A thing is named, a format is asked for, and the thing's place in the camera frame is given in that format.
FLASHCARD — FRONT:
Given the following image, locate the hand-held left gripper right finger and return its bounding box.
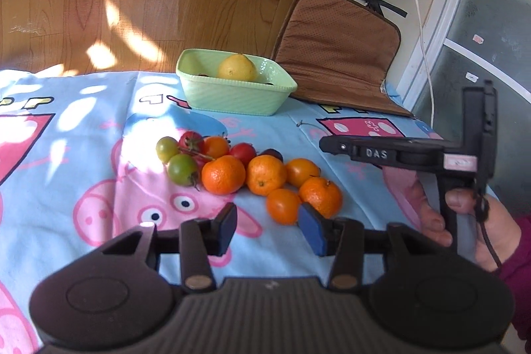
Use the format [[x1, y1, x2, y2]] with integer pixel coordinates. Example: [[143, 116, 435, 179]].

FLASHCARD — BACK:
[[298, 202, 440, 292]]

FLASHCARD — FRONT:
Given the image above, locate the light green plastic bowl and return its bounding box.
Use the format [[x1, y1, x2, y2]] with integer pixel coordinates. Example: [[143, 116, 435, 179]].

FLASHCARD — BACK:
[[175, 48, 298, 117]]

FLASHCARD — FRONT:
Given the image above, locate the brown seat cushion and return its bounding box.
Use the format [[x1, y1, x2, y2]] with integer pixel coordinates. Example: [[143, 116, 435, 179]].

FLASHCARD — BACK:
[[270, 0, 414, 118]]

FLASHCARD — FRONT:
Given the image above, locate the black wrist strap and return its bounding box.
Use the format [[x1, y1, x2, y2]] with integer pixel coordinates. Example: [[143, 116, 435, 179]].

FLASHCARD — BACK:
[[475, 192, 503, 268]]

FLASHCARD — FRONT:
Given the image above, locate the white power cable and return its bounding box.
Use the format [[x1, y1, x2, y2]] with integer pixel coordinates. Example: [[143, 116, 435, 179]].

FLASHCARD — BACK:
[[409, 0, 435, 131]]

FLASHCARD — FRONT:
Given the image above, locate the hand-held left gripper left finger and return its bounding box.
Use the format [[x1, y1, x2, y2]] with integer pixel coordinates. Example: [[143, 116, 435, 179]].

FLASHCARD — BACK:
[[100, 202, 238, 293]]

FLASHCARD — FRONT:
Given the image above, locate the blue cartoon printed blanket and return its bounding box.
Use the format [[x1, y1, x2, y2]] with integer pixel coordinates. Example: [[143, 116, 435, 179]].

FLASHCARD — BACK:
[[0, 65, 498, 354]]

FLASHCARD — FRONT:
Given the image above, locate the yellow lemon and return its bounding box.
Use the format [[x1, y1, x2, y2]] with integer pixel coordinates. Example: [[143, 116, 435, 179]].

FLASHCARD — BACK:
[[218, 53, 258, 82]]

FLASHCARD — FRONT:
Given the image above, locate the white framed glass door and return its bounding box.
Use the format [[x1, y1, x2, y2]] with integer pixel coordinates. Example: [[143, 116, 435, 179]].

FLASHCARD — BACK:
[[397, 0, 531, 222]]

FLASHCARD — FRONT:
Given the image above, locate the person's right hand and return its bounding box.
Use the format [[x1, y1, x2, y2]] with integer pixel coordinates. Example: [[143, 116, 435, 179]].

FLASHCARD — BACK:
[[416, 179, 522, 272]]

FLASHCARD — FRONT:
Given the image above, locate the person's right forearm maroon sleeve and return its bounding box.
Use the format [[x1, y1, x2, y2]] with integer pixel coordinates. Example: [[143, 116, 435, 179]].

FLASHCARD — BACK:
[[497, 214, 531, 343]]

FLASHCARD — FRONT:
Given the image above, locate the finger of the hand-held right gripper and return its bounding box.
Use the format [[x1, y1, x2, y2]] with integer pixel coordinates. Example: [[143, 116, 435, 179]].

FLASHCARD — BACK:
[[319, 134, 417, 161]]

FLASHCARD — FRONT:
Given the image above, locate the green tomato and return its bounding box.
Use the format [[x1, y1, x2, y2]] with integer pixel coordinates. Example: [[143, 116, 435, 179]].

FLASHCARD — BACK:
[[168, 154, 200, 186], [156, 136, 180, 164]]

